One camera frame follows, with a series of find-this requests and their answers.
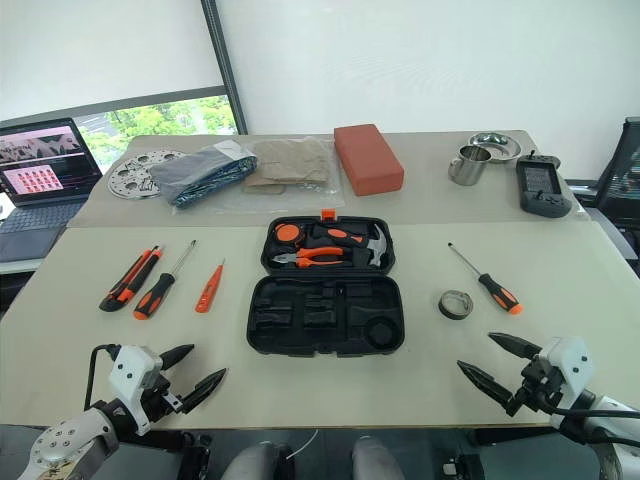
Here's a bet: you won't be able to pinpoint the black electrical tape roll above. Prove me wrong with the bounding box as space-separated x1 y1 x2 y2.
433 288 474 320

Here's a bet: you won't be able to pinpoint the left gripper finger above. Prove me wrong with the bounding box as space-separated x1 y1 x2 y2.
158 343 196 370
179 367 229 416

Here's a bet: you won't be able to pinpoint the stainless steel bowl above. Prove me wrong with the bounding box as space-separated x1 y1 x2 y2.
467 131 523 166

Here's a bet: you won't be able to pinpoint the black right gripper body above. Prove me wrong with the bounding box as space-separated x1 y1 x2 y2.
511 354 569 417

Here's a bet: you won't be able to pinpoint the orange black tape measure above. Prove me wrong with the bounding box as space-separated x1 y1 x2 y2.
273 223 302 247

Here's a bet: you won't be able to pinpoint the dark window frame post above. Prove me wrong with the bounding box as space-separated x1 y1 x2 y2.
199 0 250 136

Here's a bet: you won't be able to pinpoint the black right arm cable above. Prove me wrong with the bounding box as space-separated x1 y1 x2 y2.
544 405 640 449

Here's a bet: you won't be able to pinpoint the black office chair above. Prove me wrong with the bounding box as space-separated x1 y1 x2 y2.
592 117 640 227

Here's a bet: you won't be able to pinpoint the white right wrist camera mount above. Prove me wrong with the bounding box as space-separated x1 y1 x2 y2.
537 335 592 429

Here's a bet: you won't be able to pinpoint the perforated metal disc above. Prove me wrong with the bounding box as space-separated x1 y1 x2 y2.
107 149 186 202

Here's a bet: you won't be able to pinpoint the open laptop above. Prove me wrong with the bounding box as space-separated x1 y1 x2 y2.
0 117 104 264

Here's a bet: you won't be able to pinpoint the black tool case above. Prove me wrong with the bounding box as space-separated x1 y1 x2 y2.
245 208 407 359

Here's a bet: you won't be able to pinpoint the claw hammer black orange handle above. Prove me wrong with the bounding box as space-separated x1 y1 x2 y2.
305 222 389 267

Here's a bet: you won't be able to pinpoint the orange handled pliers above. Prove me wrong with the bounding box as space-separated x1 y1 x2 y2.
272 246 349 271

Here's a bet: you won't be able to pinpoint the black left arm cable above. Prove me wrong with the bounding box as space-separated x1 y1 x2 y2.
83 343 124 411

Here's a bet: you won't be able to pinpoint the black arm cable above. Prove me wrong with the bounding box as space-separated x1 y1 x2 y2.
83 343 124 411
544 405 640 449

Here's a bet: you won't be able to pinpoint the blue cloth in clear bag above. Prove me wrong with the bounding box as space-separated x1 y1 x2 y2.
148 142 260 211

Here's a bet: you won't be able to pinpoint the orange black utility knife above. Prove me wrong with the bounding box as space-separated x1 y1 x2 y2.
98 246 164 314

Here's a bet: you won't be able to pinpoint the orange voltage tester pen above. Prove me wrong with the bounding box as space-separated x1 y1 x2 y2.
194 257 227 315

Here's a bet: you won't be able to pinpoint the dark grey handheld controller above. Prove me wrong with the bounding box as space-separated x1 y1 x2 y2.
516 151 572 220

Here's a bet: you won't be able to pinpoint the red brick block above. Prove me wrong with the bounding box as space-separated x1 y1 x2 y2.
333 123 406 198

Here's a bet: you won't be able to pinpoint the stainless steel mug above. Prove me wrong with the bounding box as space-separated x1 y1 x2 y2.
447 144 494 188

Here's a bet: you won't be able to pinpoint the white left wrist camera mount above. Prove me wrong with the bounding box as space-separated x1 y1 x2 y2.
108 344 164 436

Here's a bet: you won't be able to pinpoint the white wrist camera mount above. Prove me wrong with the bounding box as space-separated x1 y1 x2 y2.
537 335 592 429
108 344 164 436

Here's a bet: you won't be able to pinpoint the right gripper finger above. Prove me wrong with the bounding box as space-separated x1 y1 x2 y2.
487 331 544 360
456 359 517 417

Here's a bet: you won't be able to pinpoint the black orange handled screwdriver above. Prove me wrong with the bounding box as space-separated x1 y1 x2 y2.
447 241 525 316
132 239 198 321

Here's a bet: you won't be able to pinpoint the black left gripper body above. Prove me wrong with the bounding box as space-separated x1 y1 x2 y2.
142 367 185 426

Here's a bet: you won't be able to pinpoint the beige cloth in clear bag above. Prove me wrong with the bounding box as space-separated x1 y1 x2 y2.
243 136 337 197

